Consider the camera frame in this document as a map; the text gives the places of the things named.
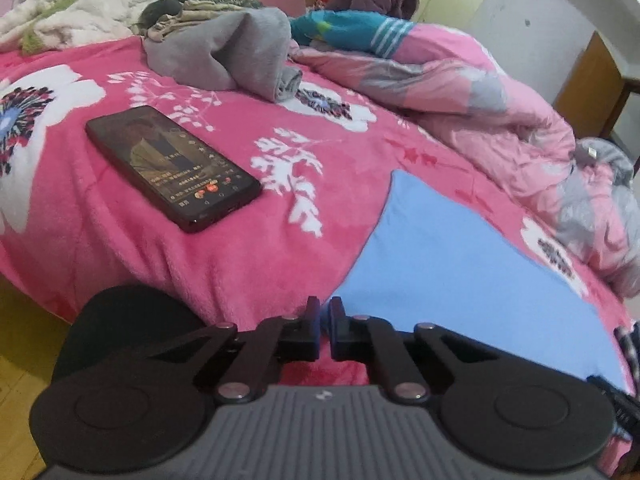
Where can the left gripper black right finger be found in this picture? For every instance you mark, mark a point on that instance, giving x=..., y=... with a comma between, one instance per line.
x=501, y=409

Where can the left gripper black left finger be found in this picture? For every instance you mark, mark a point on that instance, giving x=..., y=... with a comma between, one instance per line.
x=140, y=407

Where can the light blue printed t-shirt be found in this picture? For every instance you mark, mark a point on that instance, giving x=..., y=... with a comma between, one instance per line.
x=431, y=259

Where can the pink floral bed blanket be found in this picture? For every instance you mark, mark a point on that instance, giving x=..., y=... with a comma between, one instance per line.
x=74, y=231

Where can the black smartphone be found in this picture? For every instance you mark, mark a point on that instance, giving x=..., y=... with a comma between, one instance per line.
x=192, y=184

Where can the brown wooden door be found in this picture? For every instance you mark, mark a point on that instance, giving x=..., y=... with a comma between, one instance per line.
x=596, y=92

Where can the pink and grey quilt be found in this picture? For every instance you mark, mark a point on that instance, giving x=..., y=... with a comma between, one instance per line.
x=446, y=82

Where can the grey folded garment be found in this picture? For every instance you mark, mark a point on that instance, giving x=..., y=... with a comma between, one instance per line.
x=243, y=49

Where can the teal striped blanket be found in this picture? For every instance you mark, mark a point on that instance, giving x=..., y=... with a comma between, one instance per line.
x=351, y=30

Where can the white fluffy blanket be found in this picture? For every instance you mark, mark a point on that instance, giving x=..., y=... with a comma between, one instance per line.
x=35, y=26

